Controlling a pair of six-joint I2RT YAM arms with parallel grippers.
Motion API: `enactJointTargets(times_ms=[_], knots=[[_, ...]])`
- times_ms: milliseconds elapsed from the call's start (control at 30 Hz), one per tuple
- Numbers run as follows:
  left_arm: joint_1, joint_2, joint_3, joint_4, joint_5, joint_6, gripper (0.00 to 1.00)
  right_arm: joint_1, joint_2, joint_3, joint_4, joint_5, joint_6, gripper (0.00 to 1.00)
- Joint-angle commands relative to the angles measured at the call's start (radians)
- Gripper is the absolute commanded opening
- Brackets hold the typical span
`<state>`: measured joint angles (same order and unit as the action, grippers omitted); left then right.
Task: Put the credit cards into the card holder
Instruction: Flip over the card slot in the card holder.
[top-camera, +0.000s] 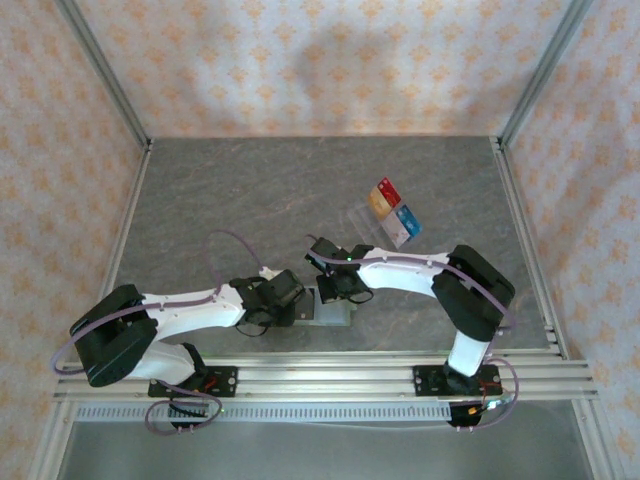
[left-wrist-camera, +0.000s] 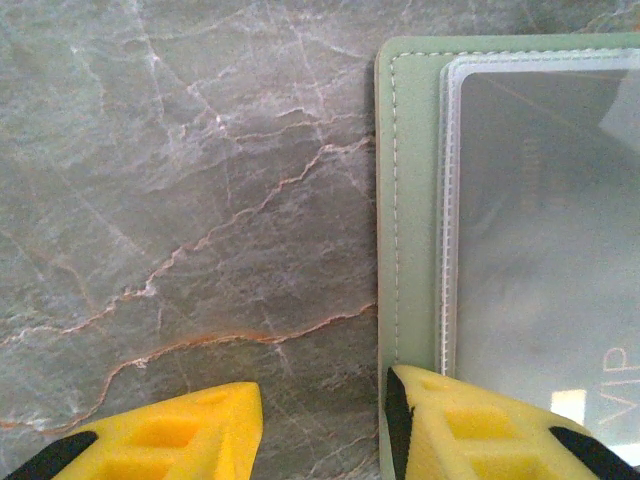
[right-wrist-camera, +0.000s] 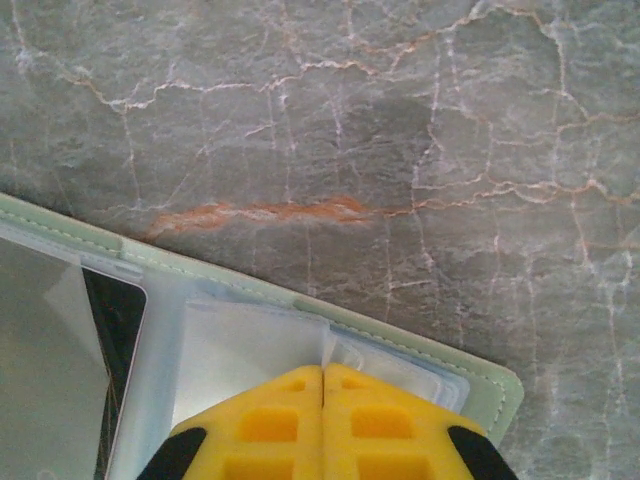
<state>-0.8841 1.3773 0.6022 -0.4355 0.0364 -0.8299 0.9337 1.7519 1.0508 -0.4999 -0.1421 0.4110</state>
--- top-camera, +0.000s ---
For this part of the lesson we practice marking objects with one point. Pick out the mint green card holder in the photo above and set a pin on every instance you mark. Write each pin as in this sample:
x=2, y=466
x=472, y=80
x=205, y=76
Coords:
x=332, y=312

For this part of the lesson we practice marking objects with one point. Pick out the white VIP card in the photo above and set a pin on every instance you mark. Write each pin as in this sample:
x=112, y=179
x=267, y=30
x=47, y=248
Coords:
x=397, y=232

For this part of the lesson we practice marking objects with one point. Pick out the gold credit card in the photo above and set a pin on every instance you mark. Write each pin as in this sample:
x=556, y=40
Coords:
x=380, y=202

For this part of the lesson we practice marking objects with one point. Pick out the blue credit card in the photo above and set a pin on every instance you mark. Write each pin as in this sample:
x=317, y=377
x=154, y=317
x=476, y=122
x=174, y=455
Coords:
x=410, y=222

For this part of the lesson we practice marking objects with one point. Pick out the red credit card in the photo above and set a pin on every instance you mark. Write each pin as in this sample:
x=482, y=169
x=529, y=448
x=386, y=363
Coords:
x=390, y=190

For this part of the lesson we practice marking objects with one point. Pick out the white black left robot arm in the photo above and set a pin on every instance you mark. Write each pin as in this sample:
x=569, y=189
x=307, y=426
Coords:
x=200, y=310

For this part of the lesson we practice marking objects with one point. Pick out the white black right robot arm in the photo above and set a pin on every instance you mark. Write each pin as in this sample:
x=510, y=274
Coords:
x=400, y=272

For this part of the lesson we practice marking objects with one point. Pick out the clear acrylic card stand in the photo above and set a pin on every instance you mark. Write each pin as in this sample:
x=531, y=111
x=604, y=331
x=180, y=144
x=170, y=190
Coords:
x=362, y=220

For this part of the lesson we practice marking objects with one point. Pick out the grey metal sheet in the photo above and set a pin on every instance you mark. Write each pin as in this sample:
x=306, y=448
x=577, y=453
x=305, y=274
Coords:
x=325, y=455

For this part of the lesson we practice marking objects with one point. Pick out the aluminium mounting rail beam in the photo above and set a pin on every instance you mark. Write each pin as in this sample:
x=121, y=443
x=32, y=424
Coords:
x=325, y=375

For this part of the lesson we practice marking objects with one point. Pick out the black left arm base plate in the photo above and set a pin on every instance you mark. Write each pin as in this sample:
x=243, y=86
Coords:
x=225, y=382

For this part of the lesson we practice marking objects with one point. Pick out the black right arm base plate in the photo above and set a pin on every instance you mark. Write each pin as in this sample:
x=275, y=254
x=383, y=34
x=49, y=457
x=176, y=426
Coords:
x=425, y=380

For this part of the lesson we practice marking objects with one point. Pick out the aluminium table side rail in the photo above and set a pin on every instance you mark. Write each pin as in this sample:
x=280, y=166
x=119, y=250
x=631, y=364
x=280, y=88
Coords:
x=518, y=210
x=131, y=210

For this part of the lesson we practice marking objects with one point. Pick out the aluminium corner post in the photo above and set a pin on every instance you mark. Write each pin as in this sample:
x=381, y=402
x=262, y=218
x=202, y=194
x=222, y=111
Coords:
x=545, y=70
x=100, y=70

